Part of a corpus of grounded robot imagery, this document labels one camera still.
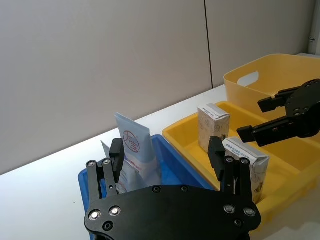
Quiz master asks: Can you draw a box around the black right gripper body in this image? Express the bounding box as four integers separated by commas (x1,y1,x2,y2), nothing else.
285,79,320,139

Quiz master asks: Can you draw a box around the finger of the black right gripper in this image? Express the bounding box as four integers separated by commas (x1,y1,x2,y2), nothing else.
257,87,301,114
236,116,299,148

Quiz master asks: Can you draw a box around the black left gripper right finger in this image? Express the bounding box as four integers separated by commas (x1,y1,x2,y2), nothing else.
208,136,252,204

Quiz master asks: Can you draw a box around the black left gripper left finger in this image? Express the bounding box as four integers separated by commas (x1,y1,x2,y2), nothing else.
86,138,125,205

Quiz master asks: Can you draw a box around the white cosmetic tube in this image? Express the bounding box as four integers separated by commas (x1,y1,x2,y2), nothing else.
100,139,145,195

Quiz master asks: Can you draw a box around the shallow yellow plastic tray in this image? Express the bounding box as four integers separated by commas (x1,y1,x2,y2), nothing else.
161,100,320,225

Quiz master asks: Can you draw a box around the beige patterned carton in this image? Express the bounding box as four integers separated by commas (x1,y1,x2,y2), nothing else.
197,103,231,154
221,136,270,203

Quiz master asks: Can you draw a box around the deep yellow plastic basket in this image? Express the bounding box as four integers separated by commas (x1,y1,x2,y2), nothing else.
223,53,320,123

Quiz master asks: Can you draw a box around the pale blue cosmetic tube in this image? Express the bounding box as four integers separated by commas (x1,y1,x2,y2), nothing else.
114,111,162,195

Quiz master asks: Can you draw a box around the blue plastic bin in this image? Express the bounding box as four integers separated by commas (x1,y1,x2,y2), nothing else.
77,134,221,221

